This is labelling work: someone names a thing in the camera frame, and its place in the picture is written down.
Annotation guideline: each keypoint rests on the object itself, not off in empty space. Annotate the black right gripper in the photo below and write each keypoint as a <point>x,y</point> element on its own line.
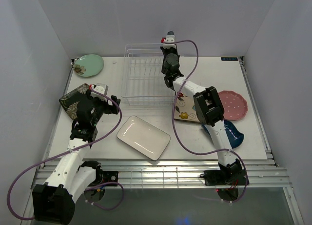
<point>175,51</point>

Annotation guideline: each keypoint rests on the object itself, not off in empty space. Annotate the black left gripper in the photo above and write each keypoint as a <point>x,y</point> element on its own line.
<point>109,109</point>

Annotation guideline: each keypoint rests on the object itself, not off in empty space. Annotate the dark blue leaf plate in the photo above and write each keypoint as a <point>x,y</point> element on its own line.
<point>235,137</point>

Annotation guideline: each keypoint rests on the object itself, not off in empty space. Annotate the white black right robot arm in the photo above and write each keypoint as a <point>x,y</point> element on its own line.
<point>209,111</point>

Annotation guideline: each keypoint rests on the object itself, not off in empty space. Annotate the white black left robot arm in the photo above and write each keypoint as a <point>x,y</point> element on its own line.
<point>54,200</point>

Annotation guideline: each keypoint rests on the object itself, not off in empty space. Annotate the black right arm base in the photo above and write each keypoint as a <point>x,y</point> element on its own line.
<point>217,177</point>

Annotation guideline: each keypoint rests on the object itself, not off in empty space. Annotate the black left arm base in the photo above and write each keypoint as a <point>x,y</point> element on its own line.
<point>106,176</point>

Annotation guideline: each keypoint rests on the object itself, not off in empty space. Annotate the black floral square plate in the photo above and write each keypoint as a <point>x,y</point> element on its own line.
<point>75,100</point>

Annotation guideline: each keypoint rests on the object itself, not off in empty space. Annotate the cream floral square plate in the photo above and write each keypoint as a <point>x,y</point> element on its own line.
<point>185,109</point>

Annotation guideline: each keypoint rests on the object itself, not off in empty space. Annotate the mint green round plate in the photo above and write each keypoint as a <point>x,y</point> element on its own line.
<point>88,65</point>

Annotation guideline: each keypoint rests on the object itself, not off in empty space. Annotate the white rectangular plate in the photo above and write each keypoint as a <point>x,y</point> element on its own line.
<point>144,137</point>

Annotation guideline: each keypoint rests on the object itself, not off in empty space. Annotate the black logo label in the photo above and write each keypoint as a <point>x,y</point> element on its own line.
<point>229,58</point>

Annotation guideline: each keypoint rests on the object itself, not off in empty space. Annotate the pink polka dot plate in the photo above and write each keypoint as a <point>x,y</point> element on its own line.
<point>235,106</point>

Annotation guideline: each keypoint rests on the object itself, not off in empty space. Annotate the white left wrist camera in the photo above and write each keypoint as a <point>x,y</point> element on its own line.
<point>98,90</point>

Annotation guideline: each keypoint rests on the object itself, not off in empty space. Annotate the white wire dish rack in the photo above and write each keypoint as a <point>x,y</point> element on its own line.
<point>142,81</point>

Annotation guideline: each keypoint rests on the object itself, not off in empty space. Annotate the aluminium rail frame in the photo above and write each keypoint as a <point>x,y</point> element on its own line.
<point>186,174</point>

